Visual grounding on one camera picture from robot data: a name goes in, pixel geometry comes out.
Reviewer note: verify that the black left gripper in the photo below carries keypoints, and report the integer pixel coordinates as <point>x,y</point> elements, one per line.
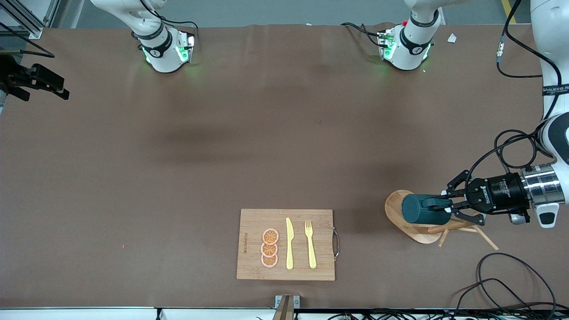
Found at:
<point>498,192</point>

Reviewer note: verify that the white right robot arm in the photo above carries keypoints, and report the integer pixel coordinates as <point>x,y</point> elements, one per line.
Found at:
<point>162,60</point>

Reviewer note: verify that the yellow plastic fork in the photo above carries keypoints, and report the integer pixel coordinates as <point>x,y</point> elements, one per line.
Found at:
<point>311,253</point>

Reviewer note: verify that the brown table cover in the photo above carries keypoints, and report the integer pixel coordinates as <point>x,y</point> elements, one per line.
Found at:
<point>133,231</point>

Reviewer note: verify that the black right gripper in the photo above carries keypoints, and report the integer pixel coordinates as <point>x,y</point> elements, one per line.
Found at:
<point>13,76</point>

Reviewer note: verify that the wooden cup rack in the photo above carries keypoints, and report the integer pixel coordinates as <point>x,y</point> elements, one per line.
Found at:
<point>393,213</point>

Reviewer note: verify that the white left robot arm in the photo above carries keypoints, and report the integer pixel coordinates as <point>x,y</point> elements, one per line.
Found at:
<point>413,53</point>

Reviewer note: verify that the base connector box green light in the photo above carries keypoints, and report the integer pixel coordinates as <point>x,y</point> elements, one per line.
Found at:
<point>186,46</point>
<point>386,44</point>

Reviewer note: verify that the white paper scrap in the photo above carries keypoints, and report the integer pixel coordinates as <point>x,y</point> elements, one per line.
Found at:
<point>452,38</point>

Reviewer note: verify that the teal cup yellow inside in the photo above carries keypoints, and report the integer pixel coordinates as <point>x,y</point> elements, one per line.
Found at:
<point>418,209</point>

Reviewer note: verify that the aluminium frame profile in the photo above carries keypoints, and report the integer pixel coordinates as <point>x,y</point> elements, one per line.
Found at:
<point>33,31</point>

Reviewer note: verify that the yellow plastic knife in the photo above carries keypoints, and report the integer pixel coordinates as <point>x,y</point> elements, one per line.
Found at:
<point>290,249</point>

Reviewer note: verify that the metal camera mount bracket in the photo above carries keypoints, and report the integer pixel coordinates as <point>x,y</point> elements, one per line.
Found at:
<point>286,311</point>

